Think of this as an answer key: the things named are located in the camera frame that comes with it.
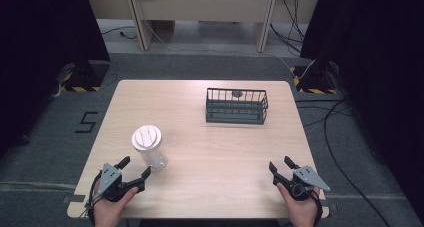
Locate person's right hand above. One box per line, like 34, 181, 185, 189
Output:
276, 182, 320, 227

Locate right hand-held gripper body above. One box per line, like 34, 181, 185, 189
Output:
287, 164, 332, 202

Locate thin black floor cable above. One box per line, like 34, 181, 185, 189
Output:
294, 98, 355, 128

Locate person's left hand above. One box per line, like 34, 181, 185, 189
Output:
92, 181, 140, 227

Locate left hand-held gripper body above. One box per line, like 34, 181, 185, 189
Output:
97, 162, 138, 203

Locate black wire basket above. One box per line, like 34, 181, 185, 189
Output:
205, 87, 270, 126

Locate clear cup with white lid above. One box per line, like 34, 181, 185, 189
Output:
131, 124, 169, 173

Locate black hanging cables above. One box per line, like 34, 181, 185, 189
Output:
269, 0, 307, 57

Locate black curtain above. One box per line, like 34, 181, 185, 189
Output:
299, 0, 424, 223
0, 0, 112, 156

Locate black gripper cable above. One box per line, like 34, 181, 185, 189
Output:
309, 188, 324, 227
83, 171, 103, 227

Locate stand base with hazard tape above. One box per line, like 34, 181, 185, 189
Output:
289, 61, 339, 95
55, 60, 112, 93

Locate long black floor cable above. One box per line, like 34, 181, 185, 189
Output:
322, 99, 392, 227

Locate beige wooden desk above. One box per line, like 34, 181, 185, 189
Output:
83, 0, 323, 54

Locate short black floor cable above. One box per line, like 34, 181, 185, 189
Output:
101, 25, 138, 41

